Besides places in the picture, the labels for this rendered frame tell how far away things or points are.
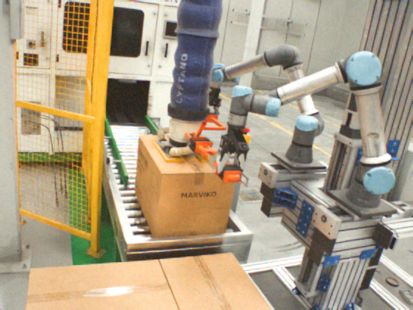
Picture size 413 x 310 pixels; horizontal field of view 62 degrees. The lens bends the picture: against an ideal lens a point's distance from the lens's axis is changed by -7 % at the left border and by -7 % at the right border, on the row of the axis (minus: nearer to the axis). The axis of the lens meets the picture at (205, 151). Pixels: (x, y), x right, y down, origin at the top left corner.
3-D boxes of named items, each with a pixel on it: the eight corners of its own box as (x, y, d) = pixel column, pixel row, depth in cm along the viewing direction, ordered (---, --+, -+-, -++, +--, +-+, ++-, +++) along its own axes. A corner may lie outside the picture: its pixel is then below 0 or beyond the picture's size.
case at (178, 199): (134, 192, 240) (138, 134, 227) (191, 190, 255) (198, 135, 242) (155, 243, 188) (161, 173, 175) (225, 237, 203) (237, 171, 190)
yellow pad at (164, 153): (151, 142, 218) (152, 133, 216) (167, 142, 222) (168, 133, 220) (166, 163, 188) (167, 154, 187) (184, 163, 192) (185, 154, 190)
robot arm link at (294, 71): (302, 142, 200) (271, 49, 199) (310, 137, 212) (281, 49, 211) (321, 136, 193) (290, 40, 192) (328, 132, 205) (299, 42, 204)
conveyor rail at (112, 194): (91, 134, 384) (92, 117, 378) (96, 134, 386) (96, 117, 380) (124, 272, 183) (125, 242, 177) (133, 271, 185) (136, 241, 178)
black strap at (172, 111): (162, 107, 207) (163, 100, 206) (200, 108, 216) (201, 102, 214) (173, 118, 187) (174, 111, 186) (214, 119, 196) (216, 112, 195)
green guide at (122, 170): (95, 121, 380) (95, 113, 377) (105, 121, 384) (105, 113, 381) (113, 187, 241) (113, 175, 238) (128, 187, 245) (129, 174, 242)
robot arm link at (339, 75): (366, 46, 141) (257, 90, 159) (369, 46, 131) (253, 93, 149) (375, 72, 143) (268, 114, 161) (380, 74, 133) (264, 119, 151)
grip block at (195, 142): (188, 147, 185) (189, 136, 183) (206, 147, 189) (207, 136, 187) (193, 153, 178) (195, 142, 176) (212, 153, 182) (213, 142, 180)
